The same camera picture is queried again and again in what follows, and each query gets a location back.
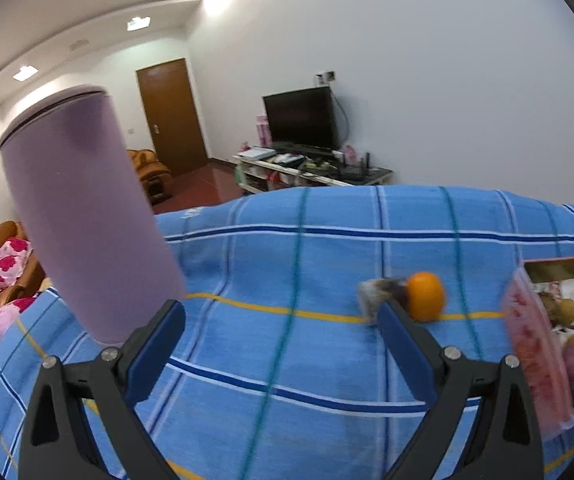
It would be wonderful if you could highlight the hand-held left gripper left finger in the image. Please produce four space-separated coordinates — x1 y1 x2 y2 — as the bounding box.
17 299 188 480

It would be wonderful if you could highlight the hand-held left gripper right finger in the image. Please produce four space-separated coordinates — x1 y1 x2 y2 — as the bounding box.
377 299 546 480

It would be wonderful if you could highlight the medium orange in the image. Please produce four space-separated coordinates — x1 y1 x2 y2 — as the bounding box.
406 271 446 323

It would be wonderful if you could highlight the dark grey-brown water chestnut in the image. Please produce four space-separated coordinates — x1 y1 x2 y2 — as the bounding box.
357 276 410 326

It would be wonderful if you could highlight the pink tin box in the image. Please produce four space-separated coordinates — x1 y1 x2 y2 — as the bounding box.
501 255 574 436

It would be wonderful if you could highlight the blue plaid blanket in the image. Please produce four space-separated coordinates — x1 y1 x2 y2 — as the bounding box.
0 185 574 480

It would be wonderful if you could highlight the pink floral cushion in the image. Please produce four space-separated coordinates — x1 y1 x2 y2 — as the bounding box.
0 236 34 286
0 296 38 353

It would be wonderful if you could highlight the purple tumbler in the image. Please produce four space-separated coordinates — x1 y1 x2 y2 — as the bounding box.
0 85 188 346

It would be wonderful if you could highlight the brown leather sofa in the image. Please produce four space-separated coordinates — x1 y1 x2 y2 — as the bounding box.
126 148 174 207

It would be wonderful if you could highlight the black router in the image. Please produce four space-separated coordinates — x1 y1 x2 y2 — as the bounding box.
334 152 374 183

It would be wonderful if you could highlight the white television stand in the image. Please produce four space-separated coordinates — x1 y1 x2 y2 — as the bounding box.
232 149 394 196

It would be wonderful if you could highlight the brown wooden door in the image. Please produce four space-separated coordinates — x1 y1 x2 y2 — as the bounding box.
136 58 209 177

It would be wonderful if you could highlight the pink carton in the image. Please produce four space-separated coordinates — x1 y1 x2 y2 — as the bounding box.
255 114 273 147

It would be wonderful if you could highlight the black television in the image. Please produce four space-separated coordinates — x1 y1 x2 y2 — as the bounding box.
261 86 342 151

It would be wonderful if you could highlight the black power cable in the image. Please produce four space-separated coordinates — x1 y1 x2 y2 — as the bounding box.
329 85 352 147

